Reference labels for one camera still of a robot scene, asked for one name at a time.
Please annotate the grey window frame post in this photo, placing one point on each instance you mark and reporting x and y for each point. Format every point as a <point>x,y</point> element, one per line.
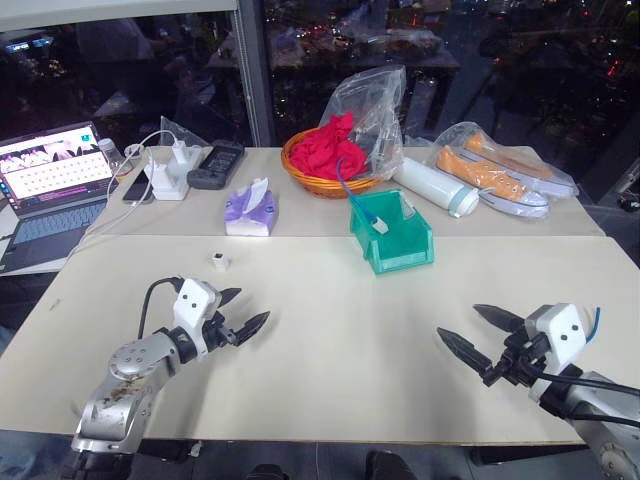
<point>254,75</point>

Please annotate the dark grey remote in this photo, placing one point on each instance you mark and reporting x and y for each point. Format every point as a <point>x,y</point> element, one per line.
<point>205,179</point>

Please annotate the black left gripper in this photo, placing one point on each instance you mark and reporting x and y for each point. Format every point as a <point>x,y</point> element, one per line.
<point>220,334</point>

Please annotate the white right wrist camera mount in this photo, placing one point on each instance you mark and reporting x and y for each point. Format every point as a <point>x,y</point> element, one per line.
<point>562,330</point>

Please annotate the clear plastic shoe bag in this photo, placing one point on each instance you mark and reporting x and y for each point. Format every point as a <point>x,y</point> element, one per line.
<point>560,165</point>

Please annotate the white power adapter block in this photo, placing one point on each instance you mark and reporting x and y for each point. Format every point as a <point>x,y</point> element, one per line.
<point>167,182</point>

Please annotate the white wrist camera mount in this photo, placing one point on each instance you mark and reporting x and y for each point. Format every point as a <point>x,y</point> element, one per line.
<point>192,300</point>
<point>562,330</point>

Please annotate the white insulated bottle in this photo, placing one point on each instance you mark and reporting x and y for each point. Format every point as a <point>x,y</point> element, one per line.
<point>430,182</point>

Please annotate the orange canvas sneaker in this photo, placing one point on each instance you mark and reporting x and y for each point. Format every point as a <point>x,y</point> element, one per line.
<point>530,167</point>
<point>492,182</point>

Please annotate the clear plastic water bottle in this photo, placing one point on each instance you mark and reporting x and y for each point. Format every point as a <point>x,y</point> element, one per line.
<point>109,152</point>

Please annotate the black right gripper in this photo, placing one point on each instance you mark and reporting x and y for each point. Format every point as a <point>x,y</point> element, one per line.
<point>522,357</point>

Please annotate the black handheld device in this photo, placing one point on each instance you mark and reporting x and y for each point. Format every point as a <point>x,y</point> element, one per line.
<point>223,159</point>

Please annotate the orange wicker basket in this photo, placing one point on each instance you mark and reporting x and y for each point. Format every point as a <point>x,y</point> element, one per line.
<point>325,186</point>

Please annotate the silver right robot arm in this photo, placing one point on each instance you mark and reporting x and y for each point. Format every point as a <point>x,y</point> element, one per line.
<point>595,400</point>

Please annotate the black smartphone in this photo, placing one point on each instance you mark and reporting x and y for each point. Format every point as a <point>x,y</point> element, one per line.
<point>136,191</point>

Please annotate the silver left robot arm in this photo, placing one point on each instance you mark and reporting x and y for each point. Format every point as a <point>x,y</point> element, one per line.
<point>125,385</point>

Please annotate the small round tape roll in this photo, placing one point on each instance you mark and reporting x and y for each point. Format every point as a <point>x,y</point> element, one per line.
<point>133,151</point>

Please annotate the red cloth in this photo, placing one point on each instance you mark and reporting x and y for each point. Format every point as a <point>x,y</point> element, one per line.
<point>322,150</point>

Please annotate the purple tissue pack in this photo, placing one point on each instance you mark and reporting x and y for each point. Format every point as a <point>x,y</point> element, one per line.
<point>250,212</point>

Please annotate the green plastic bin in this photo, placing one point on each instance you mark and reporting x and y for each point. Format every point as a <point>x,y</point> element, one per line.
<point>400,260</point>

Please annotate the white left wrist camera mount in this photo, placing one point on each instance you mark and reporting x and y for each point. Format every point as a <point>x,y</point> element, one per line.
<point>192,300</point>

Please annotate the open laptop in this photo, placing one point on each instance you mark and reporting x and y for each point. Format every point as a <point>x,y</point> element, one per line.
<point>50,200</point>

